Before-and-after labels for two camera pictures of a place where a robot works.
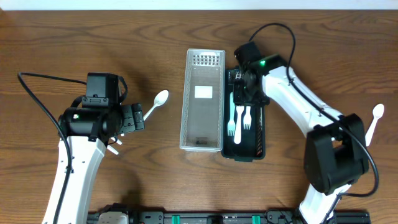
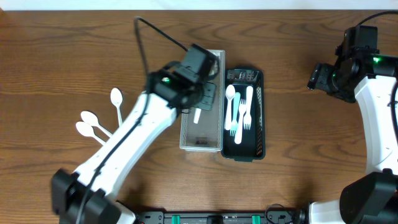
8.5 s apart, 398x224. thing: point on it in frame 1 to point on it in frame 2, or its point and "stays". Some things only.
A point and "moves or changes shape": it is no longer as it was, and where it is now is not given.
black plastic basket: [243, 126] stays
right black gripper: [249, 100] to [319, 78]
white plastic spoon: [378, 111] moves or changes shape
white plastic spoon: [160, 98] to [196, 117]
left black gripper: [134, 116] to [206, 96]
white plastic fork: [247, 118] stays
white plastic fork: [237, 137] stays
